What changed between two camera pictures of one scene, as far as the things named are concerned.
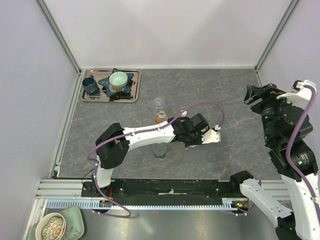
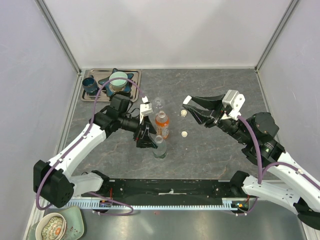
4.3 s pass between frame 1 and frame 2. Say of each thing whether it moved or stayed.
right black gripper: moved
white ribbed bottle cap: stayed
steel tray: stayed
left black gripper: moved
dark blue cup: stayed
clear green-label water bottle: stayed
